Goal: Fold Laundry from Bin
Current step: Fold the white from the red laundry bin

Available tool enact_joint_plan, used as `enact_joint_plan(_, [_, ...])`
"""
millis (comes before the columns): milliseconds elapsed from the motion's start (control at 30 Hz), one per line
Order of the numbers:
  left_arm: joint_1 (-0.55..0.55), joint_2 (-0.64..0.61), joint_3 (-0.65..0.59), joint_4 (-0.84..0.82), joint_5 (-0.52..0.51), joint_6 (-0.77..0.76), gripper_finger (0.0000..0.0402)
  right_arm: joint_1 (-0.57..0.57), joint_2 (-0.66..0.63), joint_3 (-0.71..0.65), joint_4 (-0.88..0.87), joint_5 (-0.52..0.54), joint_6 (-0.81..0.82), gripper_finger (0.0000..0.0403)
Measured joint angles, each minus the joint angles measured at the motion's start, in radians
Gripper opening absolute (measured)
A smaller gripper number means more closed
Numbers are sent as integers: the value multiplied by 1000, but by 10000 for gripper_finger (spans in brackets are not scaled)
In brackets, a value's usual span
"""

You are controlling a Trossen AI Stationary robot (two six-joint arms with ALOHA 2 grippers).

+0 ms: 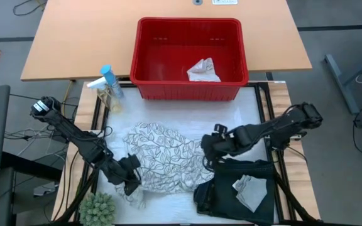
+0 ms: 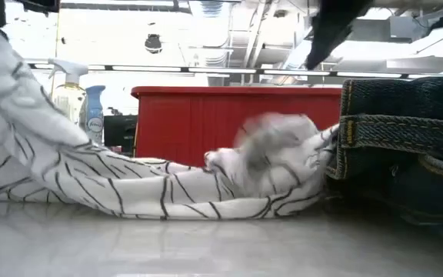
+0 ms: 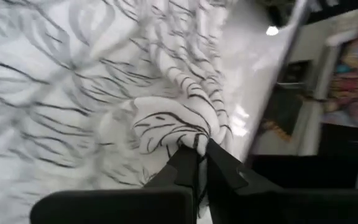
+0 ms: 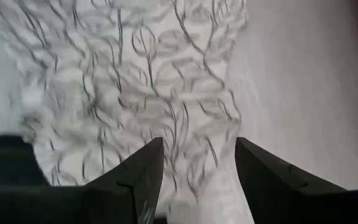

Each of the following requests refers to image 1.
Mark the green artificial plant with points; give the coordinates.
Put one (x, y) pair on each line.
(97, 208)

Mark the red plastic laundry bin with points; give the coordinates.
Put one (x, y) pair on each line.
(156, 34)

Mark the grey metal desk leg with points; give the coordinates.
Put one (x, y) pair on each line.
(341, 81)

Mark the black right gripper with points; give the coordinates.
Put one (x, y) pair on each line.
(222, 144)

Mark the white table mat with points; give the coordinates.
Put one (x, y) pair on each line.
(174, 110)

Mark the black side stand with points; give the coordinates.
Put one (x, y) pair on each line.
(27, 166)

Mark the plain white garment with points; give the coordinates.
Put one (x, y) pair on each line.
(203, 72)

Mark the light wooden desk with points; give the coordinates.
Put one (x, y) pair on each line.
(74, 37)

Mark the white leaf-print garment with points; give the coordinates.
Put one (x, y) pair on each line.
(165, 157)

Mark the black aluminium table frame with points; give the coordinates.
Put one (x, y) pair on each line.
(284, 216)

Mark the blue capped bottle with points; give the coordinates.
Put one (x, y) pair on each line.
(112, 80)

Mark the white power strip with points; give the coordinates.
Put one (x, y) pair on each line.
(225, 2)

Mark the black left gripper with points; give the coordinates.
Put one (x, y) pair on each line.
(127, 171)

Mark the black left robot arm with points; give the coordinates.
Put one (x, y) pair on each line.
(74, 138)

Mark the dark blue denim jeans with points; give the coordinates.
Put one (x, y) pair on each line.
(218, 194)

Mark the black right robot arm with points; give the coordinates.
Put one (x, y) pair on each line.
(278, 125)

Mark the small grey cloth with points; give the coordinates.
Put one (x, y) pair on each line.
(251, 193)

